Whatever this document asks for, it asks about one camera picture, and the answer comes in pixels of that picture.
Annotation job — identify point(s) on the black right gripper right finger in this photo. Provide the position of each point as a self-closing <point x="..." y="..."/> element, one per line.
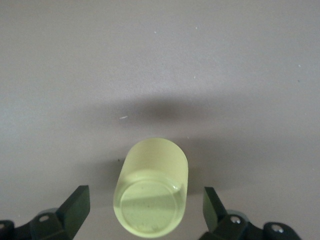
<point x="212" y="212"/>

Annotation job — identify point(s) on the yellow plastic cup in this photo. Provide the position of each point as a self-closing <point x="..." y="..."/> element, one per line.
<point x="152" y="180"/>

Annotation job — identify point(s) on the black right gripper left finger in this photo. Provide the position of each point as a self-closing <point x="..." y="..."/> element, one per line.
<point x="75" y="210"/>

